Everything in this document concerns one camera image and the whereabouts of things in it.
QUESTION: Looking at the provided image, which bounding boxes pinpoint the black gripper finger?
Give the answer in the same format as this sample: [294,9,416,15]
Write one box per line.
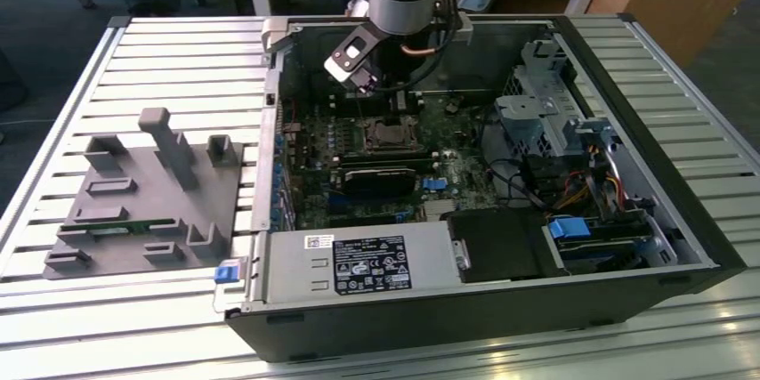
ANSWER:
[384,90,413,126]

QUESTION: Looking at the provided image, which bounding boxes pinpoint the black camera cable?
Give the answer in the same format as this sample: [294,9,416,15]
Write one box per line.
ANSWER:
[378,0,468,92]

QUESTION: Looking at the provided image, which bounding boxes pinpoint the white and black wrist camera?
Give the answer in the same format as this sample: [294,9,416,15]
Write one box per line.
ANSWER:
[322,26,382,95]

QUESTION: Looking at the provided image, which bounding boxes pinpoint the black RAM slot bank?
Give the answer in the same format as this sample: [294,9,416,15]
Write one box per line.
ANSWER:
[329,90,424,117]

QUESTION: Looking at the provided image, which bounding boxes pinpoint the blue disk carrier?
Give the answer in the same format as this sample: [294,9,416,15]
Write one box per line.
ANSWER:
[548,217,592,241]

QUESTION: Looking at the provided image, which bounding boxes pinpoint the blue case latch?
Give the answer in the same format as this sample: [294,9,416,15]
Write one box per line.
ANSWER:
[212,259,248,286]

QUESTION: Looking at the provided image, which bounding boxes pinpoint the black CPU socket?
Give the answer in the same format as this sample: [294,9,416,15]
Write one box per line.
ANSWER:
[357,115,426,153]

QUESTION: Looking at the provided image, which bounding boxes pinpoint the black graphics card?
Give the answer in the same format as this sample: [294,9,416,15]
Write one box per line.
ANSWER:
[341,166,417,198]

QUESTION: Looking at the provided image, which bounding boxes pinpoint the small silver heatsink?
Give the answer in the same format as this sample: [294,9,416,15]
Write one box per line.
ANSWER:
[424,199,458,221]

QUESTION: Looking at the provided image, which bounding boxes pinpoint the yellow and orange wires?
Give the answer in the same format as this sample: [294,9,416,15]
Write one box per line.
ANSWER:
[562,173,630,212]

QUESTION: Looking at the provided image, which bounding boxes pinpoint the silver square CPU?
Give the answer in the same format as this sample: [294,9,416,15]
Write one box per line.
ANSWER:
[374,125,408,145]

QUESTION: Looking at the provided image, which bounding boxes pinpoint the green RAM stick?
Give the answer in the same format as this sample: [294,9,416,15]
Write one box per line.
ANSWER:
[58,218,178,235]

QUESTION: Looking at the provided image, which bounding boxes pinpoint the green motherboard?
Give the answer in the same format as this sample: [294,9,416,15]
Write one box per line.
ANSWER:
[277,94,505,228]

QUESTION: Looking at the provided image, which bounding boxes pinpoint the silver power supply unit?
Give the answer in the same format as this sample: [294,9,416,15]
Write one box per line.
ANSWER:
[260,219,461,305]

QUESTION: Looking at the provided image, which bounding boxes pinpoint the black internal cable bundle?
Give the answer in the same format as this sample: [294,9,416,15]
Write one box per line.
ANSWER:
[484,158,550,208]

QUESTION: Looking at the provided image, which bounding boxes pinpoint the black open PC case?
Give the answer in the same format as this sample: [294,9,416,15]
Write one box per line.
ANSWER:
[222,13,748,364]

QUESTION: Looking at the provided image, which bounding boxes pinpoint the black plastic shroud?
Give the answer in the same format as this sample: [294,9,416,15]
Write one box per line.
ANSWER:
[448,208,558,283]

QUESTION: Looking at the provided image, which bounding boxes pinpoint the silver metal disk cage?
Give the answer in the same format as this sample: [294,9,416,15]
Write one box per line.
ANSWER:
[492,39,618,158]

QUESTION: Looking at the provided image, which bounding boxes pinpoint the grey plastic parts rack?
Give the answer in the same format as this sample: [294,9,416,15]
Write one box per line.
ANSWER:
[41,107,248,282]

